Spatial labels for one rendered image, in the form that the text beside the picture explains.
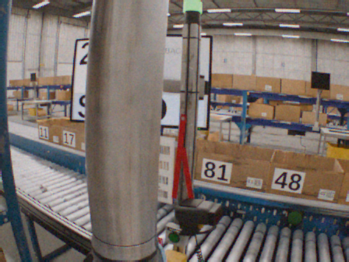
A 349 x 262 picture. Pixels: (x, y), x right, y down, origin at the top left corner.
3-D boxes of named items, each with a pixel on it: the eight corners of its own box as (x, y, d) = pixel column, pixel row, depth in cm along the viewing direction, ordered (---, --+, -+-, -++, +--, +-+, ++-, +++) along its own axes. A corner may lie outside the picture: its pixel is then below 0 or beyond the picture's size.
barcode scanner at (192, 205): (215, 244, 59) (214, 210, 57) (174, 237, 64) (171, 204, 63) (223, 231, 64) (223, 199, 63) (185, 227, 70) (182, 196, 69)
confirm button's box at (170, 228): (163, 242, 71) (163, 225, 69) (168, 238, 73) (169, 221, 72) (183, 249, 67) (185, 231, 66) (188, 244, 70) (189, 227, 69)
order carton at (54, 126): (38, 139, 205) (37, 122, 202) (61, 134, 231) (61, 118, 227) (61, 146, 187) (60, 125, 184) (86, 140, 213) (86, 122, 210)
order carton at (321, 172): (264, 194, 116) (269, 162, 113) (270, 176, 142) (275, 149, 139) (336, 205, 98) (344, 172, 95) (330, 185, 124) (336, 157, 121)
